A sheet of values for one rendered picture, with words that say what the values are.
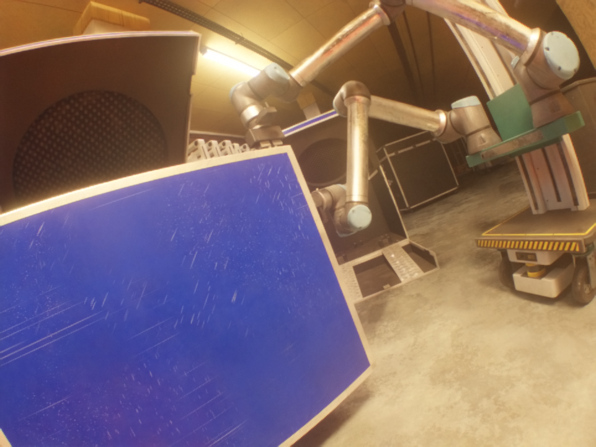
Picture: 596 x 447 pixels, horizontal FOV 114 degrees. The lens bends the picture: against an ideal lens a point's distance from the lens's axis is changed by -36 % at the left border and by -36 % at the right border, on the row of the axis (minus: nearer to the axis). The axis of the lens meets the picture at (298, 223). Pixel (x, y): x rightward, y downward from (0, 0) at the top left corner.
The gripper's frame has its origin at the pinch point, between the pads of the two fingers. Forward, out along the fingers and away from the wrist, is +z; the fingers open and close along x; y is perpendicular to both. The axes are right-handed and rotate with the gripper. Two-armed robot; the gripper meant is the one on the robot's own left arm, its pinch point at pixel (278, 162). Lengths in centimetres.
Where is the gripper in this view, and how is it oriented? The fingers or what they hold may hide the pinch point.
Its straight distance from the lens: 99.6
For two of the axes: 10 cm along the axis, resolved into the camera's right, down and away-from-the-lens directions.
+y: -5.2, 4.0, 7.6
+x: -7.1, 2.8, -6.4
